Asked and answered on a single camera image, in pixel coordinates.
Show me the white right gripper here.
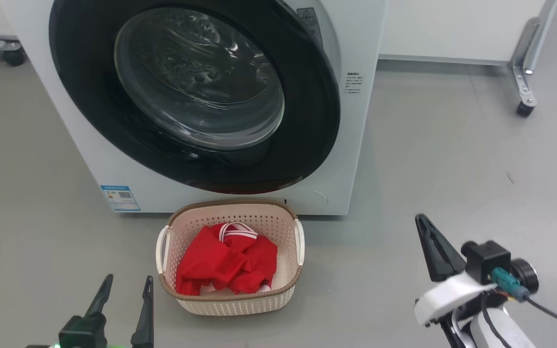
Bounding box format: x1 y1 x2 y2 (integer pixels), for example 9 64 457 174
414 214 498 327

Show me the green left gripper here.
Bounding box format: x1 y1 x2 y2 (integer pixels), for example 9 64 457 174
26 274 156 348

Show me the red garment with white trim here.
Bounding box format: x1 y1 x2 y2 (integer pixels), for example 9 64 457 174
176 222 279 297

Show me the black washing machine door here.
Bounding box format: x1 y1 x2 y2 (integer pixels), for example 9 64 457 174
49 0 341 195

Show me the cream perforated laundry basket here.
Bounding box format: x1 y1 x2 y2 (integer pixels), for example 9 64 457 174
156 200 306 317

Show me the white front-load washing machine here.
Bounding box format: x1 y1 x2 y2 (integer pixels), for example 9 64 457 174
0 0 387 217

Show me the blue energy label sticker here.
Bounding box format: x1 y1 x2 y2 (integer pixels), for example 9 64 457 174
100 185 141 213

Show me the metal panel leg with caster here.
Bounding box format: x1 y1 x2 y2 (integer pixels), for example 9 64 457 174
509 0 557 118

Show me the white partition panel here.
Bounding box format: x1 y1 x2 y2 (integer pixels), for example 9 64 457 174
379 0 548 66

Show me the grey warning sticker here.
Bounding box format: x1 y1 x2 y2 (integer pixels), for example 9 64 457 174
297 7 322 47

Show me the black cable with teal connector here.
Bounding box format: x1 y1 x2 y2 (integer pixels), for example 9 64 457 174
491 267 557 334

